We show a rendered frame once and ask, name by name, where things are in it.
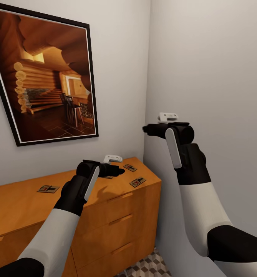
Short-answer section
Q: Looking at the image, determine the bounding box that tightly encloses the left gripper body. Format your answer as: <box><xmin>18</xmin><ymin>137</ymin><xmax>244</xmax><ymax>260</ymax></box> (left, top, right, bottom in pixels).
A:
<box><xmin>102</xmin><ymin>164</ymin><xmax>119</xmax><ymax>177</ymax></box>

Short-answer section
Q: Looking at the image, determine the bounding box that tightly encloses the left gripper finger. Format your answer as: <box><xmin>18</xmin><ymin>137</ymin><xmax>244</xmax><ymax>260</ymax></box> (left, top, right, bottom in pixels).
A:
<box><xmin>118</xmin><ymin>169</ymin><xmax>125</xmax><ymax>175</ymax></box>

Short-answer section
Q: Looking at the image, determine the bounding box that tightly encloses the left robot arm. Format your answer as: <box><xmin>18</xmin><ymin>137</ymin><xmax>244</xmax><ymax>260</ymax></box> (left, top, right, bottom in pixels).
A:
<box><xmin>0</xmin><ymin>155</ymin><xmax>125</xmax><ymax>277</ymax></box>

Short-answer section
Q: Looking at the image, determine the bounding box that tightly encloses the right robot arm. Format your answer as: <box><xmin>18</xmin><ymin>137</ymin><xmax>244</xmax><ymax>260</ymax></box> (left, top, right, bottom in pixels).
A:
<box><xmin>143</xmin><ymin>113</ymin><xmax>257</xmax><ymax>277</ymax></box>

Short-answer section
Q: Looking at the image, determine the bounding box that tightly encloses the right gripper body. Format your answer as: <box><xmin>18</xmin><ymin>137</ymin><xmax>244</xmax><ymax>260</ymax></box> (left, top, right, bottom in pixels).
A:
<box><xmin>148</xmin><ymin>123</ymin><xmax>166</xmax><ymax>138</ymax></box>

